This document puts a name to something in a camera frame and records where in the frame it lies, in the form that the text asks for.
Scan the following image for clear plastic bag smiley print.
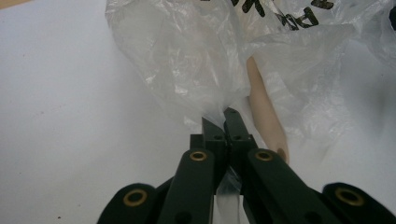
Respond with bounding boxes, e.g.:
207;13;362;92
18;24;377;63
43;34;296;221
105;0;396;224

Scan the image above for white table mat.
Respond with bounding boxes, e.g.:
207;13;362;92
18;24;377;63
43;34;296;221
0;0;396;224

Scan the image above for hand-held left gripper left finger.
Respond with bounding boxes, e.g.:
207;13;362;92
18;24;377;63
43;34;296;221
190;116;232;185

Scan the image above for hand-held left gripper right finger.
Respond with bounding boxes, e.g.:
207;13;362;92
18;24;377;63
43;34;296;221
223;106;260;179

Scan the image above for beige soup ladle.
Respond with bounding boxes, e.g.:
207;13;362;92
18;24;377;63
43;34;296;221
246;55;290;165

